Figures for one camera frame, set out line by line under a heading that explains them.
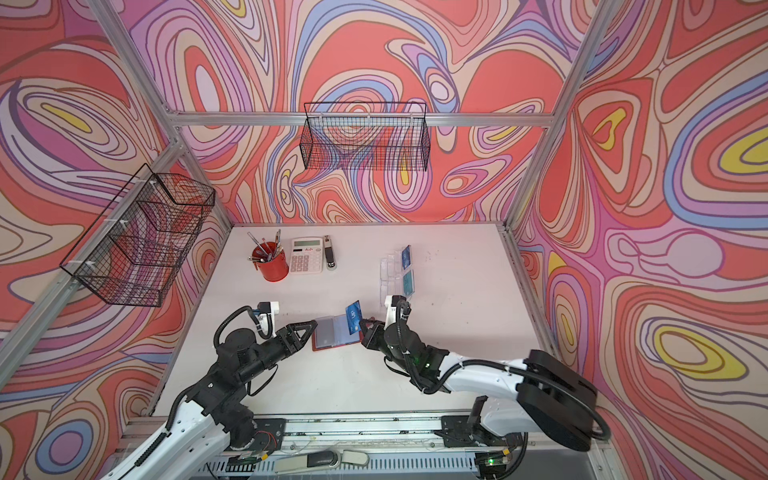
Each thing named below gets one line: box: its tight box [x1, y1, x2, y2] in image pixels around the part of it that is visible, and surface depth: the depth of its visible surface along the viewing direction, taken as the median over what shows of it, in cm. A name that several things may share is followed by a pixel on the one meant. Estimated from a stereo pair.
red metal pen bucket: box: [252, 241, 289, 282], surface depth 101 cm
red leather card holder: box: [312, 314, 363, 352], surface depth 91 cm
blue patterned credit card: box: [345, 299, 362, 335], surface depth 82 cm
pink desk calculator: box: [290, 236, 324, 274], surface depth 110 cm
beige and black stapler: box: [324, 234, 337, 271], surface depth 107 cm
